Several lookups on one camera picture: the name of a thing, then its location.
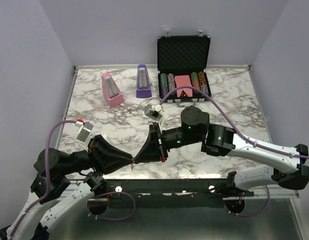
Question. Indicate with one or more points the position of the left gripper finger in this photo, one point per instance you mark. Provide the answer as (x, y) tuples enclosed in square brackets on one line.
[(112, 165), (112, 149)]

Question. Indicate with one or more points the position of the pink playing card deck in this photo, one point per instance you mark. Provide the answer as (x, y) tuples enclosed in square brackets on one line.
[(181, 81)]

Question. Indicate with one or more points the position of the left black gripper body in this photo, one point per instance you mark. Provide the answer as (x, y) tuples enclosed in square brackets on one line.
[(96, 155)]

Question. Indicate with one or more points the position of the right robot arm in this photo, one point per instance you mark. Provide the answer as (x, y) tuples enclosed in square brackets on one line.
[(283, 166)]

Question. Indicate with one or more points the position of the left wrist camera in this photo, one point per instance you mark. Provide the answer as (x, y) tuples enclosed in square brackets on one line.
[(84, 132)]

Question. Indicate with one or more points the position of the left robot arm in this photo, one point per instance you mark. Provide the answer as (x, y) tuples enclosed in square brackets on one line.
[(52, 167)]

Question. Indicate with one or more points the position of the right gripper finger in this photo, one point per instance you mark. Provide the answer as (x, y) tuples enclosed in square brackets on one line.
[(151, 145), (147, 156)]

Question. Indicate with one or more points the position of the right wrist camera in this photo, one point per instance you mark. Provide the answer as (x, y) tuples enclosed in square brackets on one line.
[(153, 111)]

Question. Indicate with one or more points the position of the pink metronome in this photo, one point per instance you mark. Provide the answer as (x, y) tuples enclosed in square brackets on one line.
[(110, 90)]

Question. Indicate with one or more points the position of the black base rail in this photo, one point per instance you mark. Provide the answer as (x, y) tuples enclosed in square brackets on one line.
[(167, 193)]

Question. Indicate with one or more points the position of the black poker chip case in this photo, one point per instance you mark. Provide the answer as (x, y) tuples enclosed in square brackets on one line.
[(183, 55)]

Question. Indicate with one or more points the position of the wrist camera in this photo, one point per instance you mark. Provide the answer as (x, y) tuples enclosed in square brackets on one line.
[(153, 111), (84, 132)]

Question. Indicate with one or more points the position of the purple metronome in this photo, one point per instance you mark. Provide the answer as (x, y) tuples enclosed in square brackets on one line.
[(143, 86)]

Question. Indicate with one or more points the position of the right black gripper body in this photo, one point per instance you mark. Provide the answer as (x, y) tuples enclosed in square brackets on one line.
[(164, 153)]

